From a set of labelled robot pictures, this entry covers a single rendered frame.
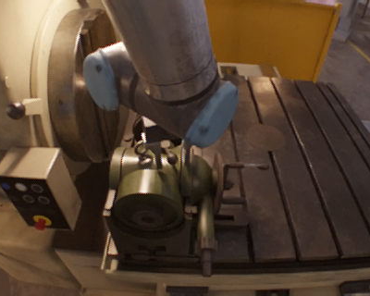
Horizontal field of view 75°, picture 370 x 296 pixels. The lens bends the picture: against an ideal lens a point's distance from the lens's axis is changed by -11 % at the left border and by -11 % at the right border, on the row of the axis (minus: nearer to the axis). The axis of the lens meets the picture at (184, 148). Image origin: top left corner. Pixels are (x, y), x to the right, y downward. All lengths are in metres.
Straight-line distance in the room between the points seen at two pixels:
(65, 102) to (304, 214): 0.90
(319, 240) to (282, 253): 0.15
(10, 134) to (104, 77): 0.45
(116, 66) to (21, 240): 1.28
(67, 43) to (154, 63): 0.59
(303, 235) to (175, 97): 0.83
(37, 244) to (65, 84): 0.94
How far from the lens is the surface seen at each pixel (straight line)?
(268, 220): 1.01
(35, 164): 0.72
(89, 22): 0.86
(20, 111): 0.65
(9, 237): 1.60
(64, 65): 0.80
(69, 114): 0.80
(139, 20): 0.22
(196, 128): 0.30
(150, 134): 0.58
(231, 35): 3.10
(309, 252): 1.00
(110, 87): 0.38
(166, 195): 0.66
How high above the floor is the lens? 1.82
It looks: 43 degrees down
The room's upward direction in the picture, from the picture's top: 3 degrees clockwise
